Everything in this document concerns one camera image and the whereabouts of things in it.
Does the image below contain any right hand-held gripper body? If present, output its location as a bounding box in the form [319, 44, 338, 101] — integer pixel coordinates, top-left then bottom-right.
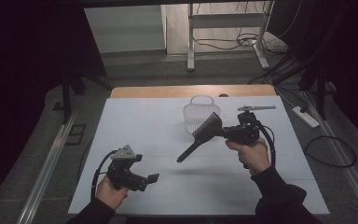
[229, 105, 277, 146]

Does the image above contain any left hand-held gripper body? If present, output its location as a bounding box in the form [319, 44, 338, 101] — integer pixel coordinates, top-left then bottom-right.
[106, 144, 150, 192]

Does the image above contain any black comb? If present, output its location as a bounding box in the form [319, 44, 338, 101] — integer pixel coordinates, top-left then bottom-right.
[176, 111, 224, 164]

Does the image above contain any white plastic basket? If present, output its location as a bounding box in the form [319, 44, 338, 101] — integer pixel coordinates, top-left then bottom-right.
[182, 94, 221, 135]

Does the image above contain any person's left hand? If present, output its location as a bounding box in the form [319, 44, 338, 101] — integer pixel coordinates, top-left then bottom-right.
[95, 175, 131, 211]

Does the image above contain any person's right hand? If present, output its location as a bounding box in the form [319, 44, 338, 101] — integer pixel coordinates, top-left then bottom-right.
[225, 139, 272, 177]

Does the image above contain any white table mat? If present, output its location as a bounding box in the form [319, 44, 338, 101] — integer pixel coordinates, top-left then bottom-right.
[67, 95, 331, 217]

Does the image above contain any white power strip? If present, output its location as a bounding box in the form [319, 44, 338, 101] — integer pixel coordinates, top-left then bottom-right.
[292, 105, 321, 129]

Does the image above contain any black tripod stand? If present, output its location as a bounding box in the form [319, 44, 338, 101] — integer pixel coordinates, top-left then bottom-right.
[59, 69, 114, 125]
[273, 54, 330, 121]

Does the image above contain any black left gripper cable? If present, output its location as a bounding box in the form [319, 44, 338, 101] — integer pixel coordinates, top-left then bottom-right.
[89, 149, 119, 203]

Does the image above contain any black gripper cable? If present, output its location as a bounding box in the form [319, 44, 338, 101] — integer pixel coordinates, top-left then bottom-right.
[255, 120, 278, 169]
[89, 149, 119, 203]

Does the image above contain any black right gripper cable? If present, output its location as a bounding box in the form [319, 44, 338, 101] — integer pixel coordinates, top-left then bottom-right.
[255, 120, 278, 169]

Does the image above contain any black rectangular floor frame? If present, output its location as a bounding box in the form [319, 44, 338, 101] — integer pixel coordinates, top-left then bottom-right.
[64, 123, 88, 146]

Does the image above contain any aluminium floor rail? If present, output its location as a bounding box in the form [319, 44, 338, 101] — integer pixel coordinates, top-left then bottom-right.
[302, 91, 358, 224]
[16, 111, 77, 224]

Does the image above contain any tangle of floor cables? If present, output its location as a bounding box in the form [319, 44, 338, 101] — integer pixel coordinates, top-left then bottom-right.
[192, 29, 289, 58]

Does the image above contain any black looped floor cable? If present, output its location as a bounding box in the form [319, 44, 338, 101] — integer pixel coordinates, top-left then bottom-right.
[303, 135, 358, 169]

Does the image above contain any white metal desk frame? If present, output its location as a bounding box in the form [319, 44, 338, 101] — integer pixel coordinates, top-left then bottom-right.
[186, 0, 275, 72]

